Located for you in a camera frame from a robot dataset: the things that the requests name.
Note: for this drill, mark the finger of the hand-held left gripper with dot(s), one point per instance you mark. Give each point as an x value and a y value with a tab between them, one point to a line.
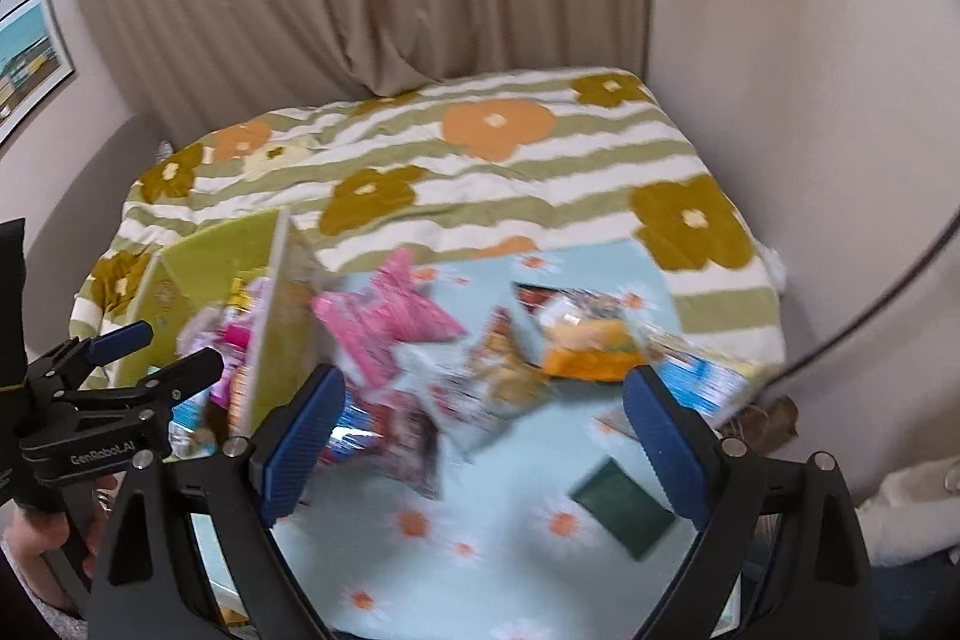
184	376
120	340

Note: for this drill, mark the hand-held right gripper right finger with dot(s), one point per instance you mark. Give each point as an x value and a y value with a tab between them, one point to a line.
675	437

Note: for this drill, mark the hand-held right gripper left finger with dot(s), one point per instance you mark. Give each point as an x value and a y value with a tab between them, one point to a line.
300	437

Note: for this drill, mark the magenta snack packet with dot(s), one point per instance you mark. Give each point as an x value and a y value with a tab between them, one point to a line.
229	344

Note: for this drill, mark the small blue white snack packet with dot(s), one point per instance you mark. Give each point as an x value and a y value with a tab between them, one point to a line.
712	381

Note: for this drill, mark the purple red snack packet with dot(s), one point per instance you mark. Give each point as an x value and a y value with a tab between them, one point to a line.
397	437

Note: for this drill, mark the green cardboard box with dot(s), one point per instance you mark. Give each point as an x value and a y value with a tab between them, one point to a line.
214	257

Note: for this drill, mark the orange bread packet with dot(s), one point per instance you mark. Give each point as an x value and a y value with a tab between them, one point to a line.
585	347

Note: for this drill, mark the pink snack packet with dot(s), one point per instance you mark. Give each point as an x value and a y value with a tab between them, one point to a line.
382	317

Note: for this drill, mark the white grey snack packet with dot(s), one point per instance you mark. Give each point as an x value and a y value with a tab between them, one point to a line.
454	411

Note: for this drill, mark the orange snack packet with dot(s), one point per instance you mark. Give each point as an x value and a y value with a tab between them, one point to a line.
504	359

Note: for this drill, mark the person's left hand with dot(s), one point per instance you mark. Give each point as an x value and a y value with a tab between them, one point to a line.
34	539

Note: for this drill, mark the dark green flat packet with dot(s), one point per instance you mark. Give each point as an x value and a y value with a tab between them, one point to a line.
622	505

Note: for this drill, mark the black curved stand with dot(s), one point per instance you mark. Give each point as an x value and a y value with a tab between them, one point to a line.
825	349

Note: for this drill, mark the light blue floral cloth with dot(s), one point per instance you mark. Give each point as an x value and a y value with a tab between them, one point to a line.
487	550

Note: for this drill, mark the white clothing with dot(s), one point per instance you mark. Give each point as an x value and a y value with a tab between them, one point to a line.
907	505

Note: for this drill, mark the floral striped blanket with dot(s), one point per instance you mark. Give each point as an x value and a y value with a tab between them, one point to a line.
525	190

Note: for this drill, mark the framed wall picture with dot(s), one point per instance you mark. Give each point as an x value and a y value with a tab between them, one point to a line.
30	63

